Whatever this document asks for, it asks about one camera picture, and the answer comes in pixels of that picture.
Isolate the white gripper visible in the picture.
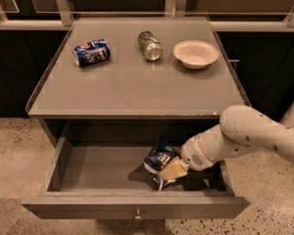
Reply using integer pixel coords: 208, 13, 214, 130
160, 134, 214, 180

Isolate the blue chip bag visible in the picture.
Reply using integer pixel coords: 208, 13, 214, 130
143, 135, 178, 191

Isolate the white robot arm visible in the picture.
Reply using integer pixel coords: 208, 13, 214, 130
160, 102, 294, 181

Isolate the round metal drawer knob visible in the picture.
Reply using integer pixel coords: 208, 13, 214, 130
133, 209, 143, 220

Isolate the open grey top drawer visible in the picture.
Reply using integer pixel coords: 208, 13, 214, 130
21, 135, 252, 221

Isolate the grey drawer cabinet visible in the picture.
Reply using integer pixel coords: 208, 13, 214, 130
26, 17, 249, 142

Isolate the white paper bowl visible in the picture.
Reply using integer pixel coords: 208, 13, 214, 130
172, 40, 220, 70

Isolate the blue Pepsi soda can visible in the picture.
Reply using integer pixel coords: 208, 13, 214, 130
73, 39, 111, 68

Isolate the metal railing with glass panels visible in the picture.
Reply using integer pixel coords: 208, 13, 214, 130
0, 0, 294, 31

